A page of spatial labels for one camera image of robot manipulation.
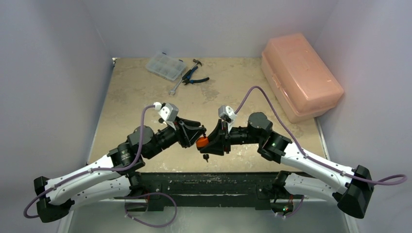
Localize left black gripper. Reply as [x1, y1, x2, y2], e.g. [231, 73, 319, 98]
[146, 116, 206, 159]

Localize orange black padlock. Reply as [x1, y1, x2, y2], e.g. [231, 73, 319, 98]
[196, 136, 209, 150]

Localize black key bunch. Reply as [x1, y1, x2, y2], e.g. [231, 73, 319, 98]
[203, 154, 210, 163]

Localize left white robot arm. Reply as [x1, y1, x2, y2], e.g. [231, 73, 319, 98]
[34, 117, 206, 223]

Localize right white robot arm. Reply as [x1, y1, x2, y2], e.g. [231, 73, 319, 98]
[196, 112, 374, 219]

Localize silver wrench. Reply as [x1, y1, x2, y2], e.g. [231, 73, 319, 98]
[169, 80, 182, 95]

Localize clear plastic organizer box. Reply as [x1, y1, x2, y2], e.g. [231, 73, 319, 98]
[145, 52, 187, 81]

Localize small hammer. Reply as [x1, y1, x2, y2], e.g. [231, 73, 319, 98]
[182, 59, 202, 80]

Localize pink plastic storage box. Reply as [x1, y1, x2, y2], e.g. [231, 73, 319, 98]
[261, 33, 344, 123]

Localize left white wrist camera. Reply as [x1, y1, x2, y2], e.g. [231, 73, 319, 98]
[154, 102, 179, 131]

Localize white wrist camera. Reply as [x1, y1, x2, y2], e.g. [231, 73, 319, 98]
[154, 102, 179, 131]
[218, 105, 237, 132]

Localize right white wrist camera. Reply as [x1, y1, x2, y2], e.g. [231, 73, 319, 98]
[218, 105, 237, 132]

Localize blue handled pliers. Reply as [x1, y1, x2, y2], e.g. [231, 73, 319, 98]
[181, 66, 210, 86]

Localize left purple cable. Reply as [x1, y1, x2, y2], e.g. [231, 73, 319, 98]
[23, 104, 178, 228]

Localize purple cable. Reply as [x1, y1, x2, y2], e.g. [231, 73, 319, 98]
[23, 104, 178, 228]
[234, 85, 408, 219]

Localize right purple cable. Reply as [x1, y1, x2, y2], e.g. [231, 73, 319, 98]
[234, 85, 408, 219]

